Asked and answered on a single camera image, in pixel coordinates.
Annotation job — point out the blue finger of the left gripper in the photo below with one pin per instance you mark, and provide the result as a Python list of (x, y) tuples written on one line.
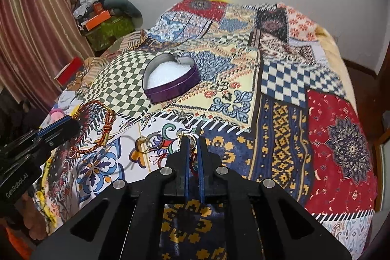
[(53, 141), (57, 126)]

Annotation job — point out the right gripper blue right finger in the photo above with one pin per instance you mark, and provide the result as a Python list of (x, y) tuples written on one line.
[(209, 185)]

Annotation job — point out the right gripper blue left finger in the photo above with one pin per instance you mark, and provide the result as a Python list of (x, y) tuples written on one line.
[(177, 190)]

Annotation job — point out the red box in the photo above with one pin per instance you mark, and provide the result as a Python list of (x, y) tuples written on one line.
[(68, 73)]

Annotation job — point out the brown striped cloth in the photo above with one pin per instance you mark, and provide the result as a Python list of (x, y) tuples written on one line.
[(91, 67)]

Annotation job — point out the red striped curtain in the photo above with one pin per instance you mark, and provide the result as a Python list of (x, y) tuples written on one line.
[(38, 38)]

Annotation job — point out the purple heart-shaped tin box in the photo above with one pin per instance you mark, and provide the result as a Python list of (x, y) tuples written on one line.
[(168, 76)]

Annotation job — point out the green covered side table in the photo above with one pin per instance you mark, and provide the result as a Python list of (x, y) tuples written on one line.
[(105, 34)]

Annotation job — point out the colourful patchwork bedspread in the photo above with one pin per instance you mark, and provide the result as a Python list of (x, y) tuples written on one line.
[(275, 101)]

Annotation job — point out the orange box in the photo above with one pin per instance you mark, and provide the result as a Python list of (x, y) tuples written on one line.
[(96, 20)]

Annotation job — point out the dark green plush cushion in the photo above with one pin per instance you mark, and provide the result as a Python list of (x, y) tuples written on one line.
[(118, 7)]

